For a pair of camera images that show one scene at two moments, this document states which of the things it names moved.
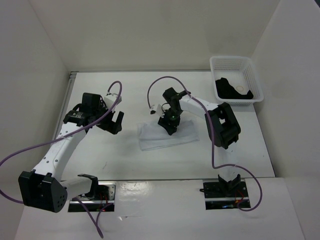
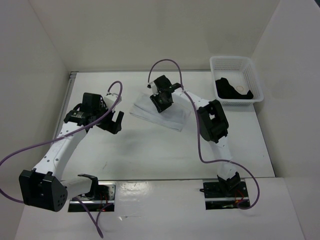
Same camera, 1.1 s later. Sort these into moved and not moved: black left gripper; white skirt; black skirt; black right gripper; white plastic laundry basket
Moved: white skirt; black right gripper
Not moved: black skirt; white plastic laundry basket; black left gripper
